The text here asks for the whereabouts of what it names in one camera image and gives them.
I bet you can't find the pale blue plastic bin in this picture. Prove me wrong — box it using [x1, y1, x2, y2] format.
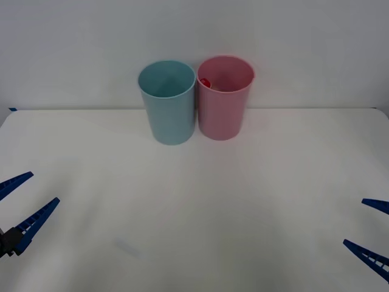
[137, 60, 196, 146]

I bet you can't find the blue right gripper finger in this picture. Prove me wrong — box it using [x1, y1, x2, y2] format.
[342, 238, 389, 278]
[361, 198, 389, 214]

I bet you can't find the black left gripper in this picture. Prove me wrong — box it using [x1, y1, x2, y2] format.
[0, 171, 61, 259]

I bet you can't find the pink plastic bin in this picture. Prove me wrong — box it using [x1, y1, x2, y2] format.
[196, 55, 255, 141]

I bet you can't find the plastic bottle with yellow label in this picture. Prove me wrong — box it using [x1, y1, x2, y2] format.
[199, 77, 241, 92]

